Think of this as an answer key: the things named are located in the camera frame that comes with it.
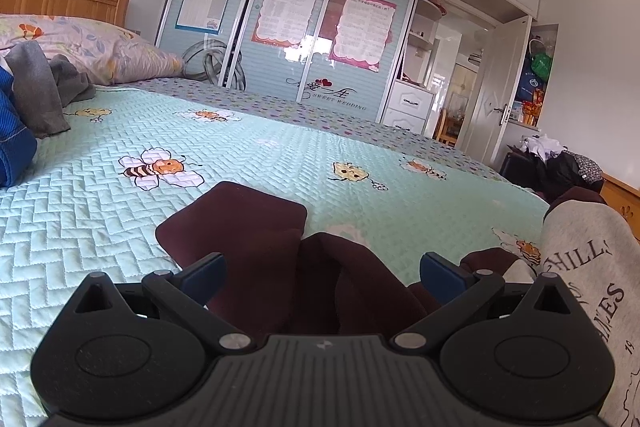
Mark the mint quilted bee bedspread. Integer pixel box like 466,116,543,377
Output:
1,79,547,426

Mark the yellow wooden cabinet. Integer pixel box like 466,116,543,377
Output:
601,173,640,241

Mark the white wardrobe with sliding doors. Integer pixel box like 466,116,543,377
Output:
156,0,540,136

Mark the white room door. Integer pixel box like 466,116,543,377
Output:
456,15,533,167

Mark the orange framed poster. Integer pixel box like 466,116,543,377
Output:
252,0,317,48

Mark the maroon and grey sweatshirt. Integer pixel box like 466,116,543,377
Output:
155,182,639,426

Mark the pink framed poster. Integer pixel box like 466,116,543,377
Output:
322,0,397,72

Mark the blue garment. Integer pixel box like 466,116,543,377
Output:
0,63,37,188

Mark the grey garment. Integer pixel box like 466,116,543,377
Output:
4,40,96,139

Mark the coiled hose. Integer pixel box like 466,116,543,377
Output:
180,37,249,90

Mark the dark clothes pile on chair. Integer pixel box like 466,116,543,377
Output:
499,134,604,204

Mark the floral pillow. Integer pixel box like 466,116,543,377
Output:
1,14,183,86

